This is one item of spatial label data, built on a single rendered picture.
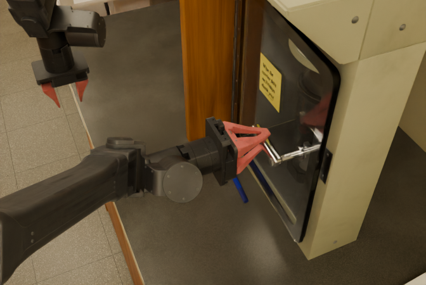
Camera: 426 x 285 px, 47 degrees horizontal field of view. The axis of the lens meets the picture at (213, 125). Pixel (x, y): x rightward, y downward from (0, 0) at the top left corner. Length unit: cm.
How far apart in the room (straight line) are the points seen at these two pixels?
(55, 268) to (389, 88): 168
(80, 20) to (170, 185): 38
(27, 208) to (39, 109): 233
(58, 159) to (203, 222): 156
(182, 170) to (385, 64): 30
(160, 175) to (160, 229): 36
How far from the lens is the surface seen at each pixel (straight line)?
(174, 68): 138
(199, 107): 108
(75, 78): 100
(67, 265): 213
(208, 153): 75
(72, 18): 92
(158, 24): 157
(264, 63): 84
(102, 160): 67
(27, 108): 283
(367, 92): 69
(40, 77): 100
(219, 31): 98
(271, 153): 78
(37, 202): 49
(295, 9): 53
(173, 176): 67
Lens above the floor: 178
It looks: 44 degrees down
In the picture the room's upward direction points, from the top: straight up
